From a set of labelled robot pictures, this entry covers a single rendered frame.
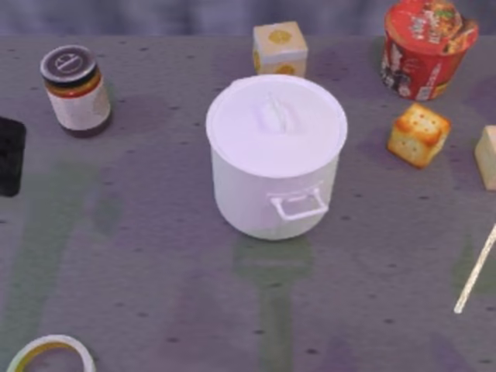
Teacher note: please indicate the cracker print cube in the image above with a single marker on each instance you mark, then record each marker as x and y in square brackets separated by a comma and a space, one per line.
[418, 135]

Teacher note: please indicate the beige block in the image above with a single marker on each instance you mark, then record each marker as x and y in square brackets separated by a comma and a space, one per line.
[487, 157]

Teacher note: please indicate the red instant noodle cup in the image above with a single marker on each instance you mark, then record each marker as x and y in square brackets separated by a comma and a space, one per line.
[424, 54]

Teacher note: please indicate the glass jar with black lid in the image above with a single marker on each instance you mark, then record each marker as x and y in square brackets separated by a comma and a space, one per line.
[77, 100]

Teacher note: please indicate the white tape roll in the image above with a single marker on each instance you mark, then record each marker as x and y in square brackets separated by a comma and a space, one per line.
[83, 350]

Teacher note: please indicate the black flat object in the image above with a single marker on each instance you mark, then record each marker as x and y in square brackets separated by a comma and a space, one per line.
[9, 157]

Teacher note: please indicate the white plastic kitchen pot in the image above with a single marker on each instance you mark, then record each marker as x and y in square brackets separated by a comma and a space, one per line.
[271, 162]

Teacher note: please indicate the cream box with yellow circles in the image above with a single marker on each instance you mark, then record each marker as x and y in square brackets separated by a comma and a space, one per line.
[279, 48]

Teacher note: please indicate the thin white stick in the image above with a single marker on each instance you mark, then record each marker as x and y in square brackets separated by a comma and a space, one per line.
[474, 271]

